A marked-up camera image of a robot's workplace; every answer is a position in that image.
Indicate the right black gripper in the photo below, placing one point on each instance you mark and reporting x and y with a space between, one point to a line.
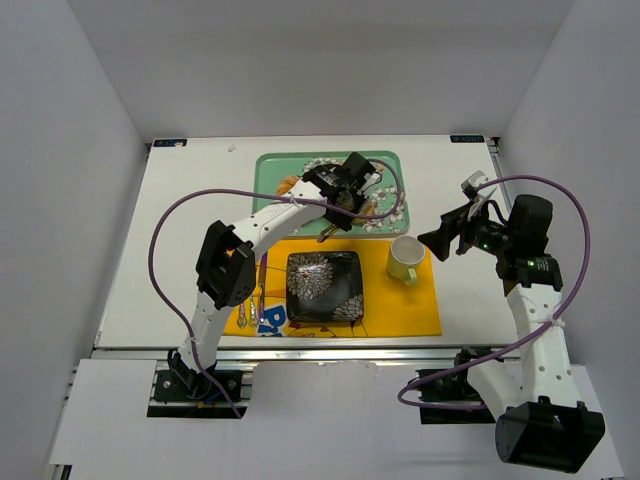
454 228

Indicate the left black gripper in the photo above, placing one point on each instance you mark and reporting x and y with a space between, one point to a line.
338 218

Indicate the sliced bread piece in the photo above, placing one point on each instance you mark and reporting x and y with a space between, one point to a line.
367 210

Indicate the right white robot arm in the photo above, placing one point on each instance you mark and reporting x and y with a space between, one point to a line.
541 421

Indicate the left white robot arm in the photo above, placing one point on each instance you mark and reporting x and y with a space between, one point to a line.
225 267

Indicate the pale yellow mug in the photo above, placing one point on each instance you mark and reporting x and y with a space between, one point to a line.
406 254

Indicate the green floral tray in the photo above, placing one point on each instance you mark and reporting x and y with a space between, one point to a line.
387 193

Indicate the black floral square plate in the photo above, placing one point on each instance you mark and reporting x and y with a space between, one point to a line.
324 287

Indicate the orange glazed bundt cake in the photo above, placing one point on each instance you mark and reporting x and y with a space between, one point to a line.
286 184

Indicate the iridescent knife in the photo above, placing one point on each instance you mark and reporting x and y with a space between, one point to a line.
262 273

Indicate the yellow placemat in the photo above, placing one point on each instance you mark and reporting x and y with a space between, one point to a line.
391 309

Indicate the right blue corner label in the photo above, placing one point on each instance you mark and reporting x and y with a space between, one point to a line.
466 138

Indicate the blue corner label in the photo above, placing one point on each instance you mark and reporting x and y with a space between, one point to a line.
169 143
466 138

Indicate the iridescent spoon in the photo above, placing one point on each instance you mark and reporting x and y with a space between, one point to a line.
253 314

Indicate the iridescent fork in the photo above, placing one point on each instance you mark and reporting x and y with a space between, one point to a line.
242 320

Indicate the left blue corner label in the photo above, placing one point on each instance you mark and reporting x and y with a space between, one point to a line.
169 143

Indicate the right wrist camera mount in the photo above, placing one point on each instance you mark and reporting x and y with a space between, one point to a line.
471 189

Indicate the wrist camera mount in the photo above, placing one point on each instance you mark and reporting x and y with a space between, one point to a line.
374 179
471 189

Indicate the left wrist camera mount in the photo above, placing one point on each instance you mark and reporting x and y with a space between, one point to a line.
374 179

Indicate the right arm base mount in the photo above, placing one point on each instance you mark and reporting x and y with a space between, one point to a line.
454 389

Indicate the aluminium front rail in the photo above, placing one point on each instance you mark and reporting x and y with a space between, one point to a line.
247 355

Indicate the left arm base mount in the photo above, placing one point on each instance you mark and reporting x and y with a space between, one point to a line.
179 392

